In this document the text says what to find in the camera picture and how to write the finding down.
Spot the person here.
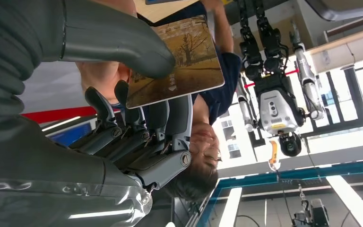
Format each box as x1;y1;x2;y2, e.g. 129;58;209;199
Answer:
75;0;243;201

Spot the red barrier band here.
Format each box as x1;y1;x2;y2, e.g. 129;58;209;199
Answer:
22;105;121;124

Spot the humanoid robot with black legs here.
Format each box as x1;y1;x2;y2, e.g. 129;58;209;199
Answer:
234;0;326;157

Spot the orange hoist hook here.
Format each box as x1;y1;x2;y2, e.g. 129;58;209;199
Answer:
268;140;280;172

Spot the black hoist motor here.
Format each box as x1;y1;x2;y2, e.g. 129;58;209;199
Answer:
293;198;330;227

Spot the black metal frame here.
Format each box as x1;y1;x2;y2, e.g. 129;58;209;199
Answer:
300;66;363;144

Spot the teal gantry frame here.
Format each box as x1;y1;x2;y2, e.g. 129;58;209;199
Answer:
197;158;363;227

